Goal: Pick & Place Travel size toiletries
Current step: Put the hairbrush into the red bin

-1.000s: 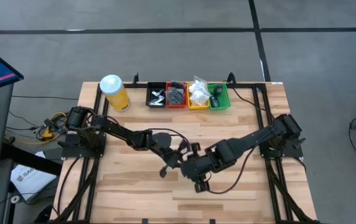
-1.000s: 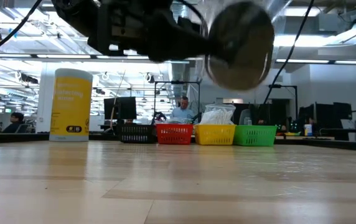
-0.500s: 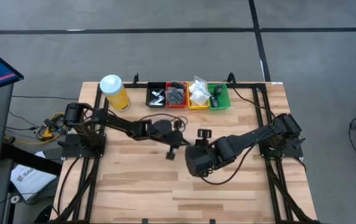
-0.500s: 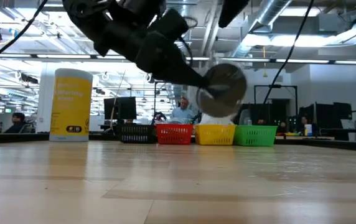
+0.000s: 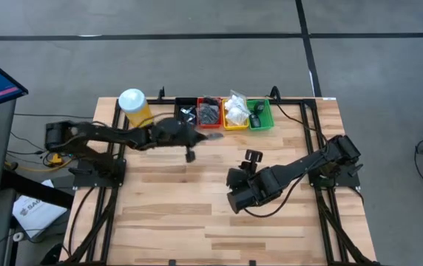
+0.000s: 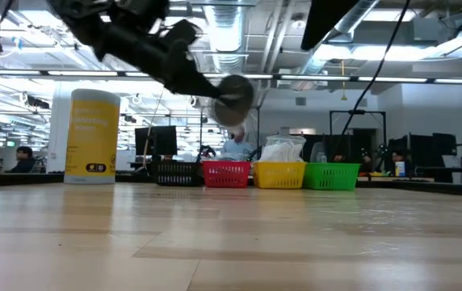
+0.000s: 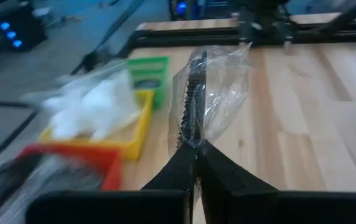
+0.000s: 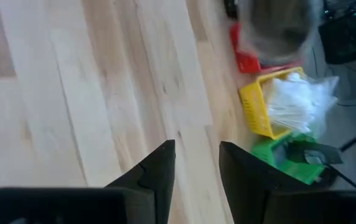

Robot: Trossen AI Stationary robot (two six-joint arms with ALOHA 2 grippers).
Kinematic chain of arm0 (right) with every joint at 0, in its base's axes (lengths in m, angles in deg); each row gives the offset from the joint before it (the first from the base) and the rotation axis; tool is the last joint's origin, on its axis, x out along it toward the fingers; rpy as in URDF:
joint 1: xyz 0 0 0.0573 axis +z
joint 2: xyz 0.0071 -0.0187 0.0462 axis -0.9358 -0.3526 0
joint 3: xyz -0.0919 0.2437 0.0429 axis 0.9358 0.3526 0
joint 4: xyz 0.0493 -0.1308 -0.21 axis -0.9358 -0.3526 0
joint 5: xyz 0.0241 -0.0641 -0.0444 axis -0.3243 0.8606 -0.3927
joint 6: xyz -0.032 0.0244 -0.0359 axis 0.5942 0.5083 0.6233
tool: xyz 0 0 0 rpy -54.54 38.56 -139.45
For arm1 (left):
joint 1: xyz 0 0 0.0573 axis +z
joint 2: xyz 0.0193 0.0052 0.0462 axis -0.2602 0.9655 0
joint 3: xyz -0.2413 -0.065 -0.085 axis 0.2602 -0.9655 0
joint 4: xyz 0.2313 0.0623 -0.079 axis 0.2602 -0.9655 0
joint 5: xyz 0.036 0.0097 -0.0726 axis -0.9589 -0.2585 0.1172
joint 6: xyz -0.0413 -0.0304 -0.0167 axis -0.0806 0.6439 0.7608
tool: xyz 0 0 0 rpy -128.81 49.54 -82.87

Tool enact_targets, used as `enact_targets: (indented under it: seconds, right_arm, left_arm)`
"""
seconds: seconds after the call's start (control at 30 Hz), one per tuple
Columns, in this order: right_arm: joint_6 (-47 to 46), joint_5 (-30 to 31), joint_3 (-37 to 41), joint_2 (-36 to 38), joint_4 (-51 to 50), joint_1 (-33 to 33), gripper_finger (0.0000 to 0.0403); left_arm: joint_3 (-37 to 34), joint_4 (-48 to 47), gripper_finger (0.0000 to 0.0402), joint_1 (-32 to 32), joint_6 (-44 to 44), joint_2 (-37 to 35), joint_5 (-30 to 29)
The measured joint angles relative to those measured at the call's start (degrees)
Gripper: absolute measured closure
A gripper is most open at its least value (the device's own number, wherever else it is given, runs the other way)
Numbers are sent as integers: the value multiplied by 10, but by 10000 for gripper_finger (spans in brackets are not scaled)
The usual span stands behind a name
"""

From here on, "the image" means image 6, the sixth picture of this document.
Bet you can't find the bagged black round disc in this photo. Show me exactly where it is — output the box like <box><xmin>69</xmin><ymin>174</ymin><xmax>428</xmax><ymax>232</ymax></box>
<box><xmin>214</xmin><ymin>151</ymin><xmax>252</xmax><ymax>162</ymax></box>
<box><xmin>212</xmin><ymin>74</ymin><xmax>256</xmax><ymax>128</ymax></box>

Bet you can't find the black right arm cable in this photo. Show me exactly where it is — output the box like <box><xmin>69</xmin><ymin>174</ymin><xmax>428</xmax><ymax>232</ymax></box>
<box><xmin>330</xmin><ymin>0</ymin><xmax>412</xmax><ymax>162</ymax></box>

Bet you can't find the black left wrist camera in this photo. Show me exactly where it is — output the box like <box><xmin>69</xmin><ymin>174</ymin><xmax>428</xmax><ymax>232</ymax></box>
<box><xmin>170</xmin><ymin>19</ymin><xmax>200</xmax><ymax>48</ymax></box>

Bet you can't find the black metal stand frame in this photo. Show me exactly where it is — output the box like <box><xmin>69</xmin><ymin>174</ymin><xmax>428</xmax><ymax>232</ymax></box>
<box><xmin>199</xmin><ymin>104</ymin><xmax>261</xmax><ymax>162</ymax></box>
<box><xmin>329</xmin><ymin>109</ymin><xmax>388</xmax><ymax>162</ymax></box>

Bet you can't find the black computer monitor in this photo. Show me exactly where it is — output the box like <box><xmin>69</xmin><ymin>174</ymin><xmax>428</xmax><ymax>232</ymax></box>
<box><xmin>134</xmin><ymin>124</ymin><xmax>179</xmax><ymax>157</ymax></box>

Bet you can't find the green plastic basket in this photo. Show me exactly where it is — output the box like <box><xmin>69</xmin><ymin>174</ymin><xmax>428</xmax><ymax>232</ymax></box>
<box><xmin>302</xmin><ymin>162</ymin><xmax>362</xmax><ymax>192</ymax></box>

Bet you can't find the silver slanted air duct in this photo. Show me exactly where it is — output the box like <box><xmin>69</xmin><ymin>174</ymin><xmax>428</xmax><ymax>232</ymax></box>
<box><xmin>295</xmin><ymin>0</ymin><xmax>381</xmax><ymax>90</ymax></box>

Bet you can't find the long ceiling light strip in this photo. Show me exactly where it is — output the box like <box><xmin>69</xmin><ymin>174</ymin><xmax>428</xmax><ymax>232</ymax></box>
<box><xmin>0</xmin><ymin>68</ymin><xmax>462</xmax><ymax>86</ymax></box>

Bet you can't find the yellow plastic basket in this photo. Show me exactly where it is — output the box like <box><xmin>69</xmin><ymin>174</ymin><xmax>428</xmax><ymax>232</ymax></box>
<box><xmin>252</xmin><ymin>161</ymin><xmax>308</xmax><ymax>190</ymax></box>

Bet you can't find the red plastic basket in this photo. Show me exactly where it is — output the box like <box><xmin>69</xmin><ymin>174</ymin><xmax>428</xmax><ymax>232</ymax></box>
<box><xmin>201</xmin><ymin>160</ymin><xmax>252</xmax><ymax>189</ymax></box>

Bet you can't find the black monitor row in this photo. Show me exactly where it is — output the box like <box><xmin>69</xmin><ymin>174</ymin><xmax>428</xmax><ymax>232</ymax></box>
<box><xmin>387</xmin><ymin>132</ymin><xmax>458</xmax><ymax>183</ymax></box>

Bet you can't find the grey office chair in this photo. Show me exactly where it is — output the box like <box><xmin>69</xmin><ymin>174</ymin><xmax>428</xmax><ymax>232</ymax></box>
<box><xmin>308</xmin><ymin>140</ymin><xmax>328</xmax><ymax>163</ymax></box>

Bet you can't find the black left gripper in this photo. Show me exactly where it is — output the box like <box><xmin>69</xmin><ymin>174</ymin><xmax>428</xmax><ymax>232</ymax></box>
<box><xmin>97</xmin><ymin>23</ymin><xmax>222</xmax><ymax>99</ymax></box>

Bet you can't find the silver round air duct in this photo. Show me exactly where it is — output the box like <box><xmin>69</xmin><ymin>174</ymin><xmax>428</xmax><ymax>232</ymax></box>
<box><xmin>204</xmin><ymin>0</ymin><xmax>252</xmax><ymax>134</ymax></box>

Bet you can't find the yellow wipes canister white lid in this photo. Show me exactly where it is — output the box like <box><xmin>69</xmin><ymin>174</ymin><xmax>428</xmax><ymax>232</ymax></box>
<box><xmin>63</xmin><ymin>88</ymin><xmax>121</xmax><ymax>186</ymax></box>

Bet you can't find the black plastic basket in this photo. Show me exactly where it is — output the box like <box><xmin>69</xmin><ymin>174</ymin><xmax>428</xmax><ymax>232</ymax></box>
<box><xmin>152</xmin><ymin>160</ymin><xmax>204</xmax><ymax>188</ymax></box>

